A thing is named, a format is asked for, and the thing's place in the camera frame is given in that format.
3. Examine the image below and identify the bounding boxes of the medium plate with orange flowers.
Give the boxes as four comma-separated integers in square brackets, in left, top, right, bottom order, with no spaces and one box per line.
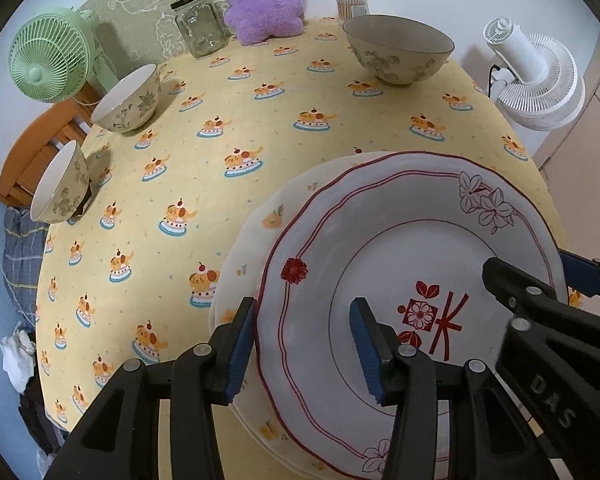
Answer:
[225,151,398,461]

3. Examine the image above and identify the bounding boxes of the blue plaid blanket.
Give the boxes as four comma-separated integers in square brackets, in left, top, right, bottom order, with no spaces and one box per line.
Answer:
[0,204,51,321]

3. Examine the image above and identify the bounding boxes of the dark clothes pile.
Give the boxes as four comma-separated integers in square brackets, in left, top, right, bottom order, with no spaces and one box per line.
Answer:
[17,385,73,461]

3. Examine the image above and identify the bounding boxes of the white standing fan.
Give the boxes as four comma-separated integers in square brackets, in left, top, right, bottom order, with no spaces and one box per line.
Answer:
[482,16,586,132]

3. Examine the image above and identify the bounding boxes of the clear toothpick container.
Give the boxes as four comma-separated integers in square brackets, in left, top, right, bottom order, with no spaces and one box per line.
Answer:
[336,0,371,18]

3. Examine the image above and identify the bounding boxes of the beige door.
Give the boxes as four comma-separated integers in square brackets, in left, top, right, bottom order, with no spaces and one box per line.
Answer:
[530,27,600,266]

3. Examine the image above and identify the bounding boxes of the large floral bowl dark rim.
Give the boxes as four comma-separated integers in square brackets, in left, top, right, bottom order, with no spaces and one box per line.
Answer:
[342,14,455,88]

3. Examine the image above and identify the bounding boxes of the small floral bowl white inside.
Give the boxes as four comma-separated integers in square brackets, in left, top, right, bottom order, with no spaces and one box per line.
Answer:
[30,140,92,224]
[90,63,162,134]

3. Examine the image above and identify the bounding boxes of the purple plush toy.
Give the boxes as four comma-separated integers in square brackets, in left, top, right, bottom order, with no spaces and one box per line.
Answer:
[221,0,306,46]

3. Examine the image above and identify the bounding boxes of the green desk fan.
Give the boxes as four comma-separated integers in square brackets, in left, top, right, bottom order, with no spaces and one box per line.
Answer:
[8,6,121,107]

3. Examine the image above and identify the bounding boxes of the glass jar with dark lid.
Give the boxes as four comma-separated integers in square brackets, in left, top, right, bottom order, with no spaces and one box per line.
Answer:
[170,0,228,59]

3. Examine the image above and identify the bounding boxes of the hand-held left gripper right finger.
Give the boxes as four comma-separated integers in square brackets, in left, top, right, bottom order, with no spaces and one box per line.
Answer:
[349,296,546,480]

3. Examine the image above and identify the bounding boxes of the white crumpled cloth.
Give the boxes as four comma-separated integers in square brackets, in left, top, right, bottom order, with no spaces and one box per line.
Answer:
[0,327,38,393]

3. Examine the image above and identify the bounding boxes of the large scalloped orange flower plate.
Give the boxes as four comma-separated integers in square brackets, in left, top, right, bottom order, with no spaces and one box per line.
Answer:
[207,151,398,478]

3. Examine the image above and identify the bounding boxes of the wooden chair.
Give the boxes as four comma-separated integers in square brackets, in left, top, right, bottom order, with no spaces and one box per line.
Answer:
[0,97,98,208]

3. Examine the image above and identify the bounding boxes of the white plate with red pattern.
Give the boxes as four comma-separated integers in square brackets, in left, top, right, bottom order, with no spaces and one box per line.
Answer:
[255,152,568,480]

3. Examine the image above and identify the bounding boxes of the yellow printed tablecloth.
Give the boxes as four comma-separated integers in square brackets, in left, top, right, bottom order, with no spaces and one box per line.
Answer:
[34,15,586,480]

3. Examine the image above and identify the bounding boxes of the green patterned board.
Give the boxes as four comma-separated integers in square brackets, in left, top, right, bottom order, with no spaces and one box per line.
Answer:
[77,0,306,61]

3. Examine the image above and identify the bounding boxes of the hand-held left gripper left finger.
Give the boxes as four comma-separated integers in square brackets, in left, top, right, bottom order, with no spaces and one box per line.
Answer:
[62,296,258,480]

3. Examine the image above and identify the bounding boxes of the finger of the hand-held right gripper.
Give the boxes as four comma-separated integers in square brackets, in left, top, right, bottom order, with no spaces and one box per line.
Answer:
[481,256,571,318]
[560,254,600,306]

